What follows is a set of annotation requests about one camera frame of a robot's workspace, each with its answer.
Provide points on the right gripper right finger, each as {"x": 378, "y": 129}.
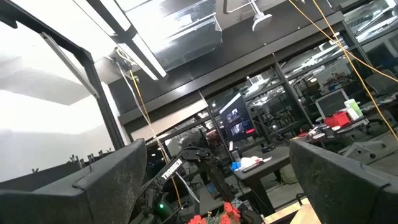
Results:
{"x": 342, "y": 193}

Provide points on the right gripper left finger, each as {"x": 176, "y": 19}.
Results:
{"x": 93, "y": 199}

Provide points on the small red flower bunch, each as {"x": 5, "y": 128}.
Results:
{"x": 228, "y": 211}

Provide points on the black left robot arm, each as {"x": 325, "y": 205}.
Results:
{"x": 214, "y": 174}

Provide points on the black folding room divider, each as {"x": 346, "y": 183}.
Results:
{"x": 46, "y": 174}

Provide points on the red plastic bin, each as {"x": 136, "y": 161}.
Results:
{"x": 337, "y": 119}

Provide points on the grey desk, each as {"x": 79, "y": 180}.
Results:
{"x": 264, "y": 161}

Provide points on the white green canister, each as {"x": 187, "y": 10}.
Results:
{"x": 353, "y": 109}

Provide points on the grey monitor back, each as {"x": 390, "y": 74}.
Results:
{"x": 331, "y": 102}

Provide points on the white paper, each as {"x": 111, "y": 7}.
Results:
{"x": 250, "y": 161}

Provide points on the blue cloth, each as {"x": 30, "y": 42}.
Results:
{"x": 235, "y": 165}

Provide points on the grey office chair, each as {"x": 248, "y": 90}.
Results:
{"x": 381, "y": 82}

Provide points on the black computer keyboard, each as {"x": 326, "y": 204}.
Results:
{"x": 213, "y": 190}

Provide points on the lit computer monitor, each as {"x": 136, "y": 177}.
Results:
{"x": 237, "y": 118}

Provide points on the long ceiling light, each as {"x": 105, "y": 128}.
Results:
{"x": 143, "y": 59}

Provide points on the white ceiling fixture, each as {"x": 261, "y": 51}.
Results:
{"x": 261, "y": 20}

